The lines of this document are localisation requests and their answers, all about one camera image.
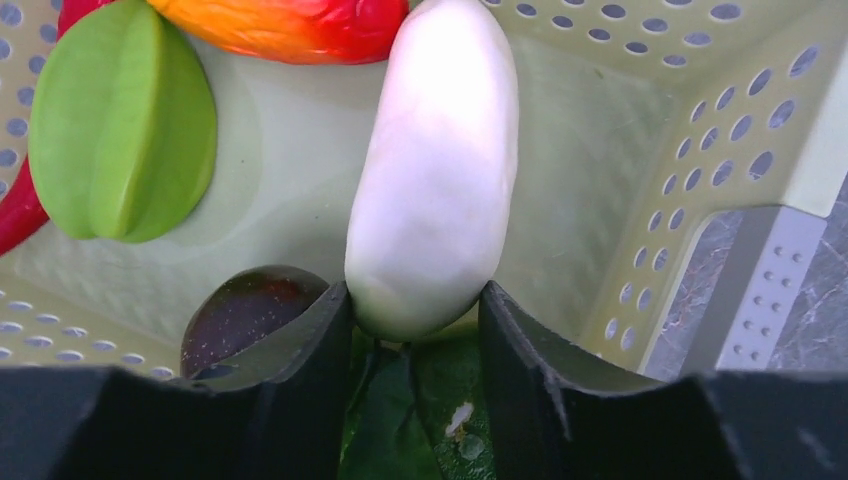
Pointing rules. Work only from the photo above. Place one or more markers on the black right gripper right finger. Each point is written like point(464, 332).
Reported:
point(557, 411)

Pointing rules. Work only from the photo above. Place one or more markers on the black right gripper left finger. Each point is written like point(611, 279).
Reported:
point(274, 411)

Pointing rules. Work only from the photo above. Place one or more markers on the white eggplant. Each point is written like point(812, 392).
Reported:
point(429, 219)

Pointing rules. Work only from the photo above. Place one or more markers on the dark purple plum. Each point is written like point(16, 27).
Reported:
point(245, 309)

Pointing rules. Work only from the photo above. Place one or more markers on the dark green round fruit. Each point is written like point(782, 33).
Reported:
point(417, 411)

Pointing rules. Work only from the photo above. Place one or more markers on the light green starfruit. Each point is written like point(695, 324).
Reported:
point(123, 128)

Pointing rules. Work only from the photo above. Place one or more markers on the red orange pepper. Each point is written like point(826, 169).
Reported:
point(292, 32)

